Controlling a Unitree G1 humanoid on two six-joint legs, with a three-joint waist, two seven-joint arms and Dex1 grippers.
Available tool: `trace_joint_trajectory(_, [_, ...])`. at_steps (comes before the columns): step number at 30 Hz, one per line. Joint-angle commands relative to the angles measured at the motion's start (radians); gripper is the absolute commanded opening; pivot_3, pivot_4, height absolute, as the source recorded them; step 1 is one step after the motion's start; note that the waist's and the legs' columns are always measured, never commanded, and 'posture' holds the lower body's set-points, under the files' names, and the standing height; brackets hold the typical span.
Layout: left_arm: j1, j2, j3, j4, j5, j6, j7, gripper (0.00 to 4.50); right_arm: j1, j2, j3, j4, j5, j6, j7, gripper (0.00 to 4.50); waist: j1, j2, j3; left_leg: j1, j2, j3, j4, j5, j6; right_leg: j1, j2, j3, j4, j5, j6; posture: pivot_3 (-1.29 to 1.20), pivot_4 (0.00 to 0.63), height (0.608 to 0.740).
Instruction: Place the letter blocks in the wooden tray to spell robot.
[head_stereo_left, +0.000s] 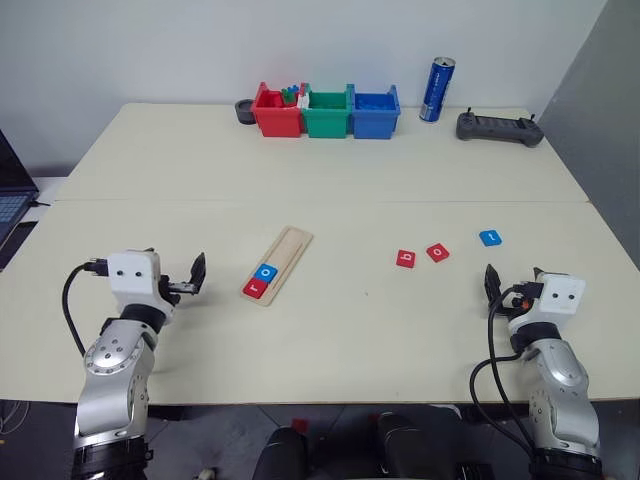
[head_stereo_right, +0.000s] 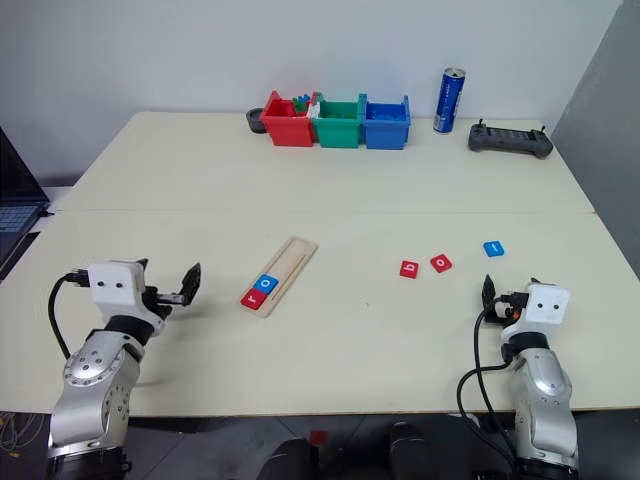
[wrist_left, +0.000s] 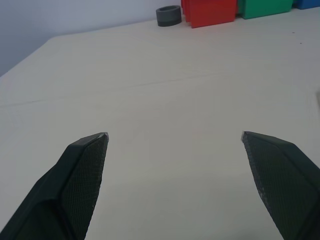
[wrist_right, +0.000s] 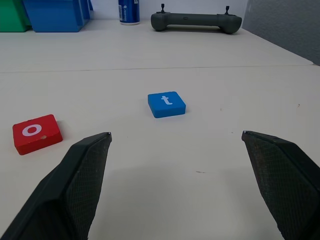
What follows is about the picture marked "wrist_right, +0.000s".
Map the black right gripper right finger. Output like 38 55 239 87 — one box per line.
241 130 320 240

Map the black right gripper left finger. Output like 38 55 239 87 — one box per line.
0 131 113 240

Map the red letter o block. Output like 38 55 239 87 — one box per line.
12 114 64 156

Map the blue letter t block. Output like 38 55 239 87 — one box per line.
147 90 187 119

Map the blue plastic storage bin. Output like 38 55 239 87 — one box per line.
21 0 95 33

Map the grey handheld remote controller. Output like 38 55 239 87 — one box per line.
150 3 243 35

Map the green plastic storage bin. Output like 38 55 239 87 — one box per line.
0 0 33 33

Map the blue drink can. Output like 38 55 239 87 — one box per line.
118 0 141 26

